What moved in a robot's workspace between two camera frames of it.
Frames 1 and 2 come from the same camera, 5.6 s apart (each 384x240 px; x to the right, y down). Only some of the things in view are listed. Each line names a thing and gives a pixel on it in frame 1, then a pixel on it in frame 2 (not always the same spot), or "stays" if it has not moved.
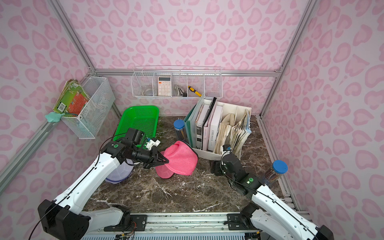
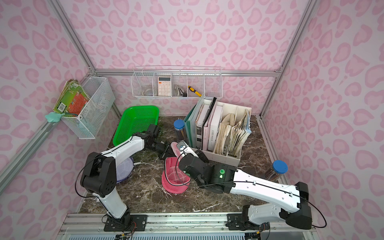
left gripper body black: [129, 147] -> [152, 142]
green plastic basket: [145, 118] stays
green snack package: [71, 99] stays
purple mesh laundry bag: [121, 172] stays
